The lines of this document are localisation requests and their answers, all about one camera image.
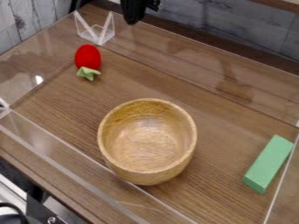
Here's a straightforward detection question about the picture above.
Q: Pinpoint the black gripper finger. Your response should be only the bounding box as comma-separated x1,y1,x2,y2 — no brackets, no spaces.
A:
120,0,147,25

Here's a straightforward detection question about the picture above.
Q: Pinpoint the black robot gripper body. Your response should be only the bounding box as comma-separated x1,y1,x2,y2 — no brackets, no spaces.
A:
145,0,161,11

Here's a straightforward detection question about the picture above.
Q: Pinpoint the red plush fruit green leaf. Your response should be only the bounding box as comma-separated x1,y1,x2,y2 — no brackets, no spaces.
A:
75,45,101,81

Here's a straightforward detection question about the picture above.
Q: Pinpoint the wooden bowl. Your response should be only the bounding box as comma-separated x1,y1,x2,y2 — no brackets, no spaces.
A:
97,98,197,186

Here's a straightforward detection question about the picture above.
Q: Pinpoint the green foam block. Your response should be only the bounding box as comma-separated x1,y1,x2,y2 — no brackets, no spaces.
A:
243,135,295,193

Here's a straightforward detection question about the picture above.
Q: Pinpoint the clear acrylic corner bracket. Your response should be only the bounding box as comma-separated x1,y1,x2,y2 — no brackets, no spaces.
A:
73,10,116,46

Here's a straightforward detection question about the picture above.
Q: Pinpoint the clear acrylic enclosure wall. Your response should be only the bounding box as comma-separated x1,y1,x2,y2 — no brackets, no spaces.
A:
0,16,299,224

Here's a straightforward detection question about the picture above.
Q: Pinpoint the black clamp and cable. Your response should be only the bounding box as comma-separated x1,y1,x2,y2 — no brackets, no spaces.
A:
0,193,68,224

